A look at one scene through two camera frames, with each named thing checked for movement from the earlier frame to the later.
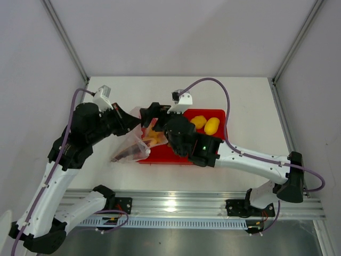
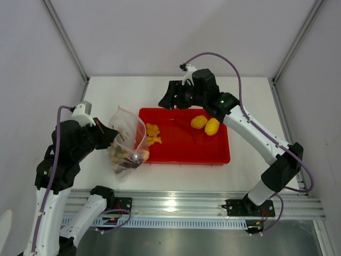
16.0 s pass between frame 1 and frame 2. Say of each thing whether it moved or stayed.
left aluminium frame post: stayed
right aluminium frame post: stayed
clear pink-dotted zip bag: moved
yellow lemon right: stayed
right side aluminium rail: stayed
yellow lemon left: stayed
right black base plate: stayed
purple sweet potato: moved
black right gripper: moved
